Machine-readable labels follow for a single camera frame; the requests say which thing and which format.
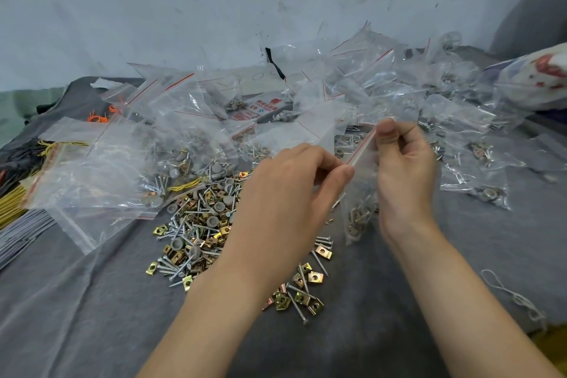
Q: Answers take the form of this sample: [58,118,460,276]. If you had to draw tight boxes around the green cloth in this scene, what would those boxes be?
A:
[0,87,68,146]

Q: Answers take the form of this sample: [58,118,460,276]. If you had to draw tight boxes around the pile of filled zip bags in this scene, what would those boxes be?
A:
[266,21,534,211]

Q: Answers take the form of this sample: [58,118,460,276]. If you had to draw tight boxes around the bundle of yellow black wires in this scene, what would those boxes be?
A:
[0,139,89,230]

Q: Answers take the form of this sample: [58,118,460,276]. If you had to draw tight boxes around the white plastic bag red print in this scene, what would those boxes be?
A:
[493,42,567,111]

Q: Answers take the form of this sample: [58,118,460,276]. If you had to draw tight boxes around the small clear pouch with clips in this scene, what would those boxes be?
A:
[330,124,387,246]

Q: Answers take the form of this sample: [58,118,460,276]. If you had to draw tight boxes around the person's right forearm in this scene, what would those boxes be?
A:
[381,218,564,378]

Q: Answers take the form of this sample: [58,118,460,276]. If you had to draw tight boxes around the orange strings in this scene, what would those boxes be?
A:
[85,104,126,124]

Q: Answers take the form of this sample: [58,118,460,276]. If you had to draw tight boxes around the bundle of grey cables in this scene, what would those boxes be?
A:
[0,208,57,270]

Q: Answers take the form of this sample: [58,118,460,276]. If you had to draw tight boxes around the white string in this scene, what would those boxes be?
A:
[480,269,548,330]

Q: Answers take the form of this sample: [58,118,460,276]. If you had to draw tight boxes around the black tape strip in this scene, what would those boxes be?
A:
[264,47,287,81]

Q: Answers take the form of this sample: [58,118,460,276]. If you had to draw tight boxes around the red and white label packet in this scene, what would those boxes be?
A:
[227,95,294,124]

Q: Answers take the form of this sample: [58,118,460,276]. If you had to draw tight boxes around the pile of screws and clips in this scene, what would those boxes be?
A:
[145,149,335,326]

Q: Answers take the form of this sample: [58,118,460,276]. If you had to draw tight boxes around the pile of empty zip bags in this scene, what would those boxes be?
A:
[20,61,266,255]

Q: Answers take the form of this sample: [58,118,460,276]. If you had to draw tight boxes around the person's right hand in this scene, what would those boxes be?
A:
[371,118,440,245]

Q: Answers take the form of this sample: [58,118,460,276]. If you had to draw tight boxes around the person's left forearm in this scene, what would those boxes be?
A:
[137,260,277,378]

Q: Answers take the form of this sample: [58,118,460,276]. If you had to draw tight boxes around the person's left hand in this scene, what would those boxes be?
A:
[217,143,356,299]

